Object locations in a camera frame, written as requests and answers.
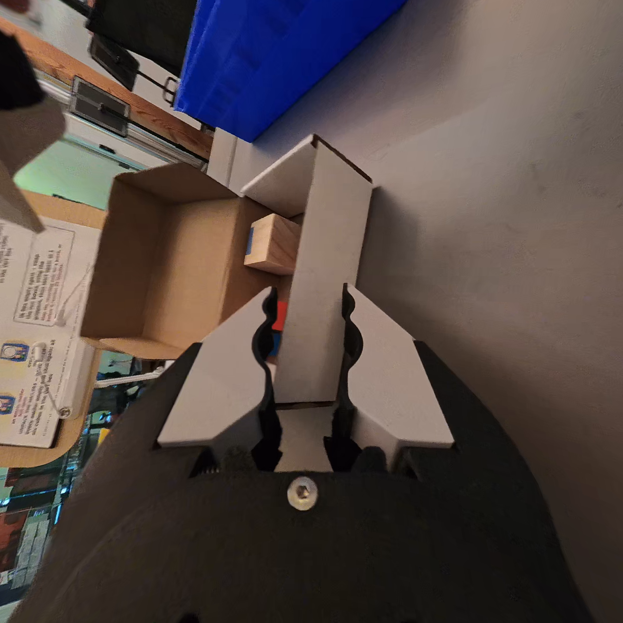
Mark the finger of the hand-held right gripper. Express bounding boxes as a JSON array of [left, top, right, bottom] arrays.
[[0, 163, 46, 234], [0, 99, 67, 171]]

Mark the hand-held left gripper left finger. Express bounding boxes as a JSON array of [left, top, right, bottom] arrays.
[[155, 286, 283, 472]]

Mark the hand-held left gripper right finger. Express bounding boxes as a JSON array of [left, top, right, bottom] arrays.
[[324, 282, 457, 472]]

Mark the wooden cube with blue sticker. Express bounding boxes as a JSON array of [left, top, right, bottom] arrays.
[[243, 214, 303, 276]]

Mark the white cardboard box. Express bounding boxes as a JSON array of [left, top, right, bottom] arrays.
[[79, 133, 374, 409]]

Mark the blue plastic bin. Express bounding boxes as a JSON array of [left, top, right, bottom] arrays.
[[173, 0, 409, 143]]

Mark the instruction sheet on clipboard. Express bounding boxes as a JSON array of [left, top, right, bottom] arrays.
[[0, 189, 108, 469]]

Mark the printed instruction sheet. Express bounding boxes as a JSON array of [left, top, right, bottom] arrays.
[[0, 218, 100, 449]]

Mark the wooden beam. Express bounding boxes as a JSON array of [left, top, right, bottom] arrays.
[[0, 17, 216, 164]]

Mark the black device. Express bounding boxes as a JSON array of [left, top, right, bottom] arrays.
[[85, 0, 198, 93]]

